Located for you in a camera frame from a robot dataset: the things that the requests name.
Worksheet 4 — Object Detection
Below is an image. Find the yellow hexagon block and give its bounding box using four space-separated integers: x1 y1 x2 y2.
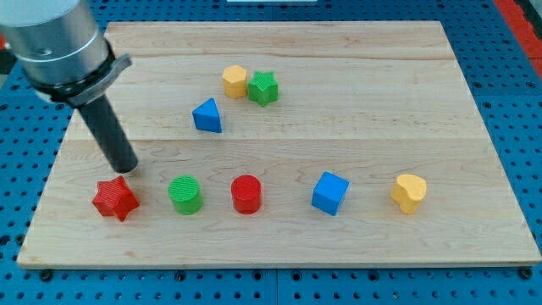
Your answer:
222 65 247 99

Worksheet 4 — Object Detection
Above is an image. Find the wooden board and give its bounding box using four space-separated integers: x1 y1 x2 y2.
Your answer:
18 21 541 269

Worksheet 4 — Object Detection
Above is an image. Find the blue triangle block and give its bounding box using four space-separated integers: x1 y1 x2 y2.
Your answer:
192 97 222 133

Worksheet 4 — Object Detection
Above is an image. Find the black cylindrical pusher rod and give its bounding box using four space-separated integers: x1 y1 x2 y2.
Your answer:
78 95 138 174

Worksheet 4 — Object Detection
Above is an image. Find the red cylinder block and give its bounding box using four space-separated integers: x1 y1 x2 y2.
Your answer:
230 175 262 214

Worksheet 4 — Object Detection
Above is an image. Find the blue cube block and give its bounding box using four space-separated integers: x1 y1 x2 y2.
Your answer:
311 171 350 216

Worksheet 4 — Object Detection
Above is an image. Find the green star block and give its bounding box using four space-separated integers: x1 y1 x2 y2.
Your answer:
247 71 279 108

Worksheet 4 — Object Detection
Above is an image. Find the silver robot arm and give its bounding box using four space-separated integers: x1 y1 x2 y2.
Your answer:
1 0 138 173

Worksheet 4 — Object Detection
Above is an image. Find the yellow heart block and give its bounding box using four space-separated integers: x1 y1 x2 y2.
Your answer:
390 174 428 214

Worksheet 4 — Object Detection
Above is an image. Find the red star block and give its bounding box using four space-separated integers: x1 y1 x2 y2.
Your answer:
92 175 140 222

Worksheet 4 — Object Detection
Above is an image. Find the green cylinder block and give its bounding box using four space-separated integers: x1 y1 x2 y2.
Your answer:
168 175 203 215

